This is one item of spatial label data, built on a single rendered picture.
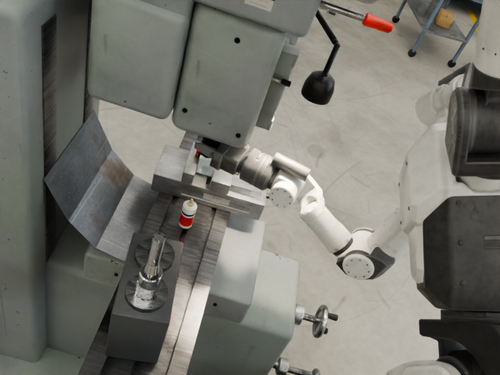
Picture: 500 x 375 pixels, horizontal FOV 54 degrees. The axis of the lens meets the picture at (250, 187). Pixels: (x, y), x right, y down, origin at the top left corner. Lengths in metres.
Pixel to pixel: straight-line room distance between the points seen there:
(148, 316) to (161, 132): 2.27
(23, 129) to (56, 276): 0.62
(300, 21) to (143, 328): 0.69
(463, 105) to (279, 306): 1.08
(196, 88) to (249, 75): 0.12
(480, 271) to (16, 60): 0.89
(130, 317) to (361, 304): 1.86
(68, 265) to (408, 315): 1.88
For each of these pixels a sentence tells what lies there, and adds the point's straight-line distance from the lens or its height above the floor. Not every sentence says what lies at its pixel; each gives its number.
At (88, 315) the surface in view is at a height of 0.51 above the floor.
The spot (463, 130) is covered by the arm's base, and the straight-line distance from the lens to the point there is 0.72.
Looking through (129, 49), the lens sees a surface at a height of 1.50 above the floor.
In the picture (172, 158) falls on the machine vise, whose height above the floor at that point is 1.00.
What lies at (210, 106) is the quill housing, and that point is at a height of 1.41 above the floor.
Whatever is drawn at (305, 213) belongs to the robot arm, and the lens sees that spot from 1.25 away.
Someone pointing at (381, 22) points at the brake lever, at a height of 1.71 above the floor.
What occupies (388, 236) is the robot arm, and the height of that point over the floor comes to 1.25.
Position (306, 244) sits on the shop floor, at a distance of 2.86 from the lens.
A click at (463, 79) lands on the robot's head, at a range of 0.97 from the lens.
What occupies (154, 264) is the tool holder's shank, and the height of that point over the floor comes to 1.24.
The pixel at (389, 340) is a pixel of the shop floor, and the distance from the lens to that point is 2.72.
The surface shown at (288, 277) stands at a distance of 1.71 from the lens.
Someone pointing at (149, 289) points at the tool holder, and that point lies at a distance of 1.04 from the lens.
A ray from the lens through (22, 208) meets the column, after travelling 1.33.
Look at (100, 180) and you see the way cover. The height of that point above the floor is 0.94.
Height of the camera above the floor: 2.04
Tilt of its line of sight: 42 degrees down
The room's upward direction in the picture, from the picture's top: 21 degrees clockwise
